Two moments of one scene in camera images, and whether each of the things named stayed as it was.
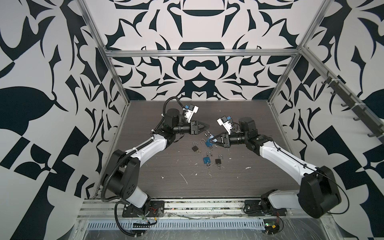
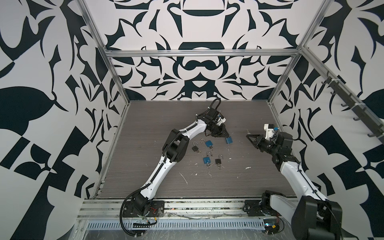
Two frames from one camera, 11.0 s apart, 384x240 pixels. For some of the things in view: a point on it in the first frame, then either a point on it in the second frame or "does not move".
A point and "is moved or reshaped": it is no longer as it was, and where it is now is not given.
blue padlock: x=208 y=143 is moved or reshaped
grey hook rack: x=372 y=122 does not move
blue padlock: x=207 y=159 does not move
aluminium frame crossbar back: x=202 y=53 does not move
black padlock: x=195 y=148 does not move
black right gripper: x=226 y=140 to x=260 y=139
